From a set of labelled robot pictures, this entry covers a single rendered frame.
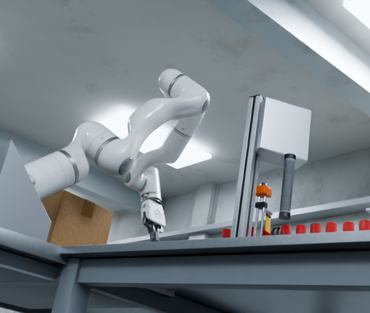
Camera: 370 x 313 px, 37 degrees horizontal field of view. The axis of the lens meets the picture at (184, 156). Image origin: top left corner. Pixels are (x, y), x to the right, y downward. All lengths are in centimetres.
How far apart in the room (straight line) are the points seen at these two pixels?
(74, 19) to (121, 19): 39
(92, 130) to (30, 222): 45
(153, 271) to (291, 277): 35
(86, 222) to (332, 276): 119
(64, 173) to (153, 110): 41
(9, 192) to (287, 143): 87
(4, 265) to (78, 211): 61
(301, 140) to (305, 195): 419
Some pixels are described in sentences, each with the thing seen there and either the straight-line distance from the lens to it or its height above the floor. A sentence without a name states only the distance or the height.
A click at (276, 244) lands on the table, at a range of 102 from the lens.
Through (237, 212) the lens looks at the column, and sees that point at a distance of 172.
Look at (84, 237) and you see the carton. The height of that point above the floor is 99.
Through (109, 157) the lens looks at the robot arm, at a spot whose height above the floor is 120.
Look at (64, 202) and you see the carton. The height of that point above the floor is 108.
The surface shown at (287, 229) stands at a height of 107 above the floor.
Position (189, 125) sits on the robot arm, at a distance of 217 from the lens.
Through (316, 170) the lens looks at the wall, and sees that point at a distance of 604.
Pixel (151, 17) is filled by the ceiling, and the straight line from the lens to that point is 425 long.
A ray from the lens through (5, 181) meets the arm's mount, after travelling 155.
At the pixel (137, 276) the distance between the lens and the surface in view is 127.
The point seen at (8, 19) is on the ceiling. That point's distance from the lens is 480.
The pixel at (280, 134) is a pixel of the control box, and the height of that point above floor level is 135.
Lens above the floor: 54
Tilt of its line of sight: 23 degrees up
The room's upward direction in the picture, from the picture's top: 10 degrees clockwise
